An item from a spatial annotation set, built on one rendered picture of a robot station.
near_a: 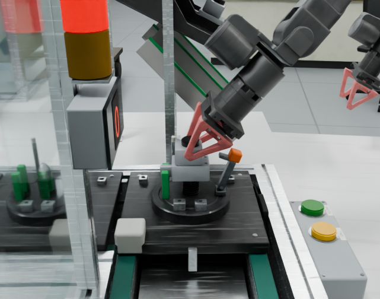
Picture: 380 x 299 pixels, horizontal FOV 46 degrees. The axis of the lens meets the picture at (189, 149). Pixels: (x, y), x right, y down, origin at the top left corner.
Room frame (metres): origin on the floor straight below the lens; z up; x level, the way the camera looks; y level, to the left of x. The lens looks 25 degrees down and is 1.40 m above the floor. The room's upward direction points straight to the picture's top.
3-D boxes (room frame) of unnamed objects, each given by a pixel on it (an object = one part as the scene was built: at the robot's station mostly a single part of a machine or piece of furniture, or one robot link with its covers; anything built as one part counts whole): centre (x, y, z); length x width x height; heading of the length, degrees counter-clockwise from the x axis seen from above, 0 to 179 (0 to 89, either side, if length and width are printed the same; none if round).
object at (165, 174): (0.67, 0.04, 1.01); 0.01 x 0.01 x 0.05; 1
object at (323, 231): (0.60, -0.22, 0.96); 0.04 x 0.04 x 0.02
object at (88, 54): (0.49, 0.11, 1.29); 0.05 x 0.05 x 0.05
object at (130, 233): (0.58, 0.09, 0.97); 0.05 x 0.05 x 0.04; 1
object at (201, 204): (0.63, -0.02, 1.00); 0.02 x 0.01 x 0.02; 91
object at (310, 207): (0.67, -0.22, 0.96); 0.04 x 0.04 x 0.02
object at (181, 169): (0.68, 0.01, 1.06); 0.08 x 0.04 x 0.07; 91
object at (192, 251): (0.56, 0.00, 0.95); 0.01 x 0.01 x 0.04; 1
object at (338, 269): (0.60, -0.22, 0.93); 0.21 x 0.07 x 0.06; 1
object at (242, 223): (0.68, 0.00, 0.96); 0.24 x 0.24 x 0.02; 1
